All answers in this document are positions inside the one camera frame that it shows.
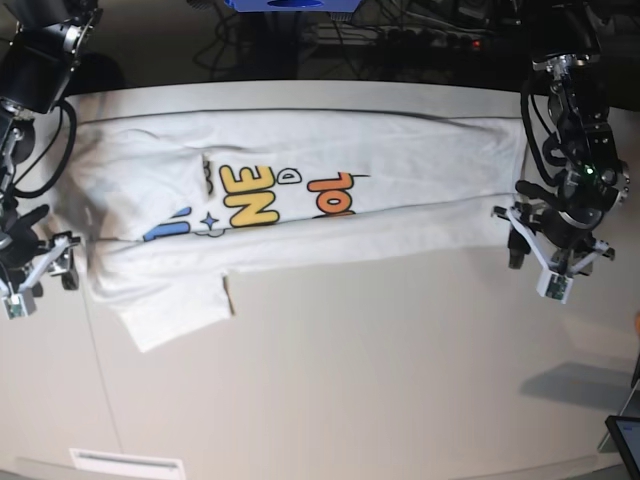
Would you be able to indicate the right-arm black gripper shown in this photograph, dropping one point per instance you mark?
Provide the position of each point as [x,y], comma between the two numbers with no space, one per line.
[19,242]

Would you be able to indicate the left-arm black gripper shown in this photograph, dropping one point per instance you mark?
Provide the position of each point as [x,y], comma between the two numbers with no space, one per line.
[564,224]

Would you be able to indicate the white printed T-shirt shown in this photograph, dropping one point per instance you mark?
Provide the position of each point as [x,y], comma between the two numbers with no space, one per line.
[169,205]

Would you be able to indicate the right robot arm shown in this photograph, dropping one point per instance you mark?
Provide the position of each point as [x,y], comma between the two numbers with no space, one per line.
[35,71]

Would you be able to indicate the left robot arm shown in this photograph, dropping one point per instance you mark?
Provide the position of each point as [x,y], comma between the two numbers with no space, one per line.
[578,161]

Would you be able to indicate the white paper label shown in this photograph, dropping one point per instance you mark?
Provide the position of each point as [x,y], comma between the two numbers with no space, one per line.
[142,467]

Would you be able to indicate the laptop computer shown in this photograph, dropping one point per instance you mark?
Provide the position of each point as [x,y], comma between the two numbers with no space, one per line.
[623,430]

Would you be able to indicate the white power strip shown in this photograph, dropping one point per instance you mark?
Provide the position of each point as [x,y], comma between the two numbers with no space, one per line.
[352,35]

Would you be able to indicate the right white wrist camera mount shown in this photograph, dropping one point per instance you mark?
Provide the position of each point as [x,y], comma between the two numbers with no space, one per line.
[20,287]

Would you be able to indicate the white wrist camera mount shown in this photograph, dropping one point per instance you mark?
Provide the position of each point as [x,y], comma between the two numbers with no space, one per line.
[20,287]
[559,267]

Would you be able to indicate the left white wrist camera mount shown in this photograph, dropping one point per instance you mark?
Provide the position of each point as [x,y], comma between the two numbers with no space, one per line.
[559,267]

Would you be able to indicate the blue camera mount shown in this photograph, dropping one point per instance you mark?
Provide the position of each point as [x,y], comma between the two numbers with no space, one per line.
[340,6]

